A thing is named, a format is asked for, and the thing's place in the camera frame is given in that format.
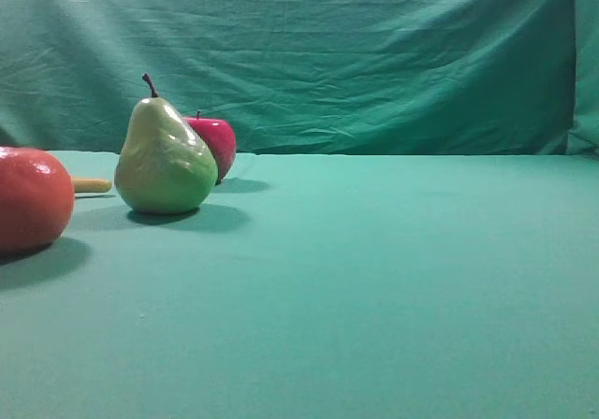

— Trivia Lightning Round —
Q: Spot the green plastic pear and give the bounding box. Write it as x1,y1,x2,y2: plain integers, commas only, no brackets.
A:
114,73,218,215

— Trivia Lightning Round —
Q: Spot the green table cloth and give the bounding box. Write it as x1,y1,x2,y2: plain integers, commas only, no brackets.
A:
1,154,598,418

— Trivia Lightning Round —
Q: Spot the red plastic apple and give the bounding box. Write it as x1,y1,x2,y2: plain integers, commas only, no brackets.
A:
184,110,237,184

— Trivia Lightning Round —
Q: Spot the yellow banana tip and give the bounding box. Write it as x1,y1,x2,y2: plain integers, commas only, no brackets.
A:
71,178,112,193

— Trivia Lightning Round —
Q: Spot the green backdrop cloth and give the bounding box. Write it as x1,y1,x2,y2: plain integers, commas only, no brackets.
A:
1,0,598,154

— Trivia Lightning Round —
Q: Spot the orange plastic fruit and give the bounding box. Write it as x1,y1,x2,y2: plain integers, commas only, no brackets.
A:
1,146,74,254

